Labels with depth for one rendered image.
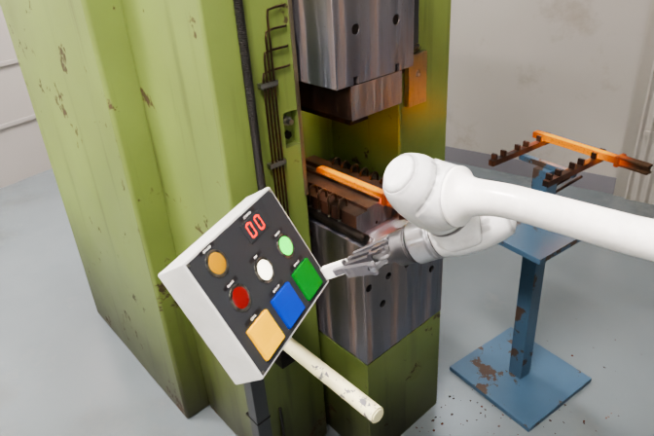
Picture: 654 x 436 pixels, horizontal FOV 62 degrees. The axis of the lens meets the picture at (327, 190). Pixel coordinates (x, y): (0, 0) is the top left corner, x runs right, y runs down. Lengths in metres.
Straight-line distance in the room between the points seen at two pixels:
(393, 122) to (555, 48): 2.16
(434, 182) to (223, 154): 0.66
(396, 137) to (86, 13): 1.00
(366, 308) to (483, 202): 0.87
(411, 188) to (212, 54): 0.64
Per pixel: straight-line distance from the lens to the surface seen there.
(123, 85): 1.72
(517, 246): 1.92
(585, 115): 3.92
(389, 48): 1.51
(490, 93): 4.05
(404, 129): 1.85
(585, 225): 0.89
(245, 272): 1.15
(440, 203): 0.89
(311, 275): 1.29
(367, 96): 1.48
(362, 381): 1.91
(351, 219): 1.59
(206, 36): 1.32
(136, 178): 1.81
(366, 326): 1.72
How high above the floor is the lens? 1.76
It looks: 27 degrees down
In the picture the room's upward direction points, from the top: 4 degrees counter-clockwise
